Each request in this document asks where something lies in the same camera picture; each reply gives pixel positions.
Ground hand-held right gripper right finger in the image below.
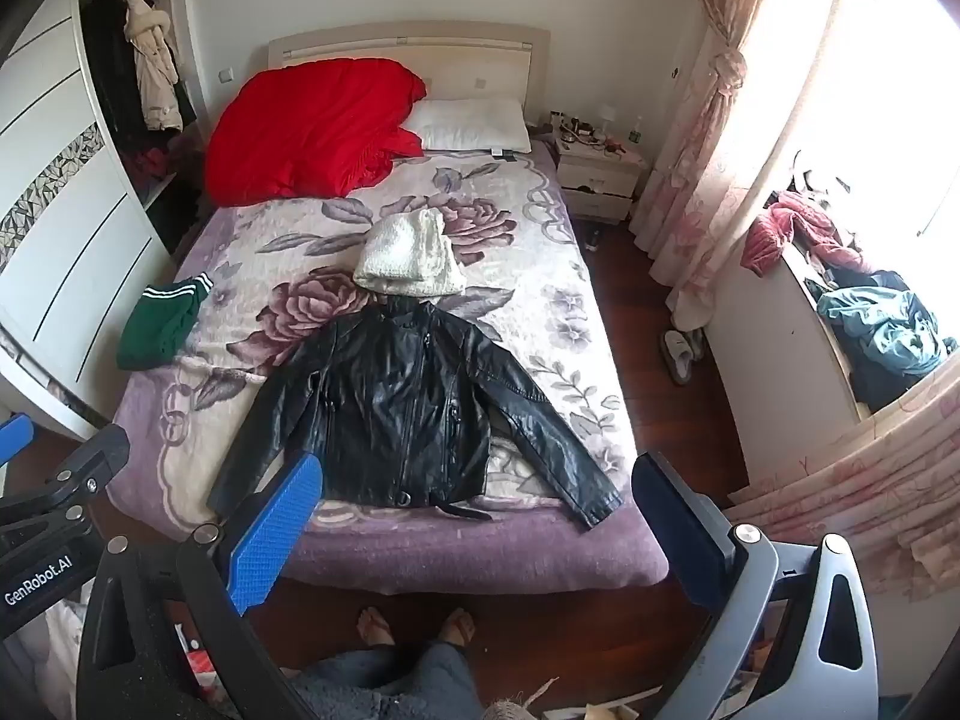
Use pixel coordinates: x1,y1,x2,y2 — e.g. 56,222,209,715
632,452,880,720

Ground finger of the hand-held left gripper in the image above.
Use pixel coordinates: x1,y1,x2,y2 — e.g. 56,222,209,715
0,424,131,545
0,412,35,482

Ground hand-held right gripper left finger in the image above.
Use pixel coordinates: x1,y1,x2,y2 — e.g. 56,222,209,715
75,450,323,720

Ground black leather jacket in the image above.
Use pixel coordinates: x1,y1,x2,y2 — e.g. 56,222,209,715
206,298,623,530

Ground dark red folded clothes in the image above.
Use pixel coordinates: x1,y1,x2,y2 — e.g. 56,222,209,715
126,146,178,185

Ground black hanging clothes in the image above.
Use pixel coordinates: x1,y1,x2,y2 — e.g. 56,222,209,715
81,0,145,158

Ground person's left foot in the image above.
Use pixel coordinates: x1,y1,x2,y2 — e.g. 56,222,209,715
356,607,397,650

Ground person's foot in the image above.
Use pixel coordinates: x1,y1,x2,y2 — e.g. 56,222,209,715
435,609,478,650
356,607,397,650

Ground green garment with white stripes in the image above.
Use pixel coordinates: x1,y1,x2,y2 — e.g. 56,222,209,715
116,276,215,372

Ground loose pink floral curtain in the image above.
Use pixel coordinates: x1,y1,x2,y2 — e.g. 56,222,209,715
726,360,960,605

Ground white window cabinet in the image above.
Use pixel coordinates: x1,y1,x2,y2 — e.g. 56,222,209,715
705,238,875,500

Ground person's right foot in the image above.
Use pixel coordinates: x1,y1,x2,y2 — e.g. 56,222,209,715
435,609,478,650

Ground white wardrobe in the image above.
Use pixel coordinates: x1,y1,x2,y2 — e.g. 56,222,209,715
0,0,215,445

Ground teal garment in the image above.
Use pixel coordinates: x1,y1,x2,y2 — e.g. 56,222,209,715
816,286,955,377

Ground white fluffy garment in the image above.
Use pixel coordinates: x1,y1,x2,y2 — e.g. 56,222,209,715
352,210,467,297

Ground pink fleece garment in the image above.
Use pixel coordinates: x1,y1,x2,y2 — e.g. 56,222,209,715
741,191,872,278

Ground floral purple blanket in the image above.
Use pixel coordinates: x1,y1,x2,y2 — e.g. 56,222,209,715
105,142,671,595

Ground white nightstand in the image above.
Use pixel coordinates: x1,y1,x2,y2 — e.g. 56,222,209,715
555,136,650,224

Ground beige hanging coat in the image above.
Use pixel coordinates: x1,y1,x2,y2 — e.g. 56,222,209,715
124,0,185,133

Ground red duvet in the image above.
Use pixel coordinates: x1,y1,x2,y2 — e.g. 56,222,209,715
204,58,427,207

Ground tied pink floral curtain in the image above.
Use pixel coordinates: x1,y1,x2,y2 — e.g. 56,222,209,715
630,0,857,332

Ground white pillow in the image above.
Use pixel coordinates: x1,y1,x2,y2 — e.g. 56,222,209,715
405,97,533,155

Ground beige bed headboard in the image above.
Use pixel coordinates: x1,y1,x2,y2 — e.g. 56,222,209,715
268,21,552,128

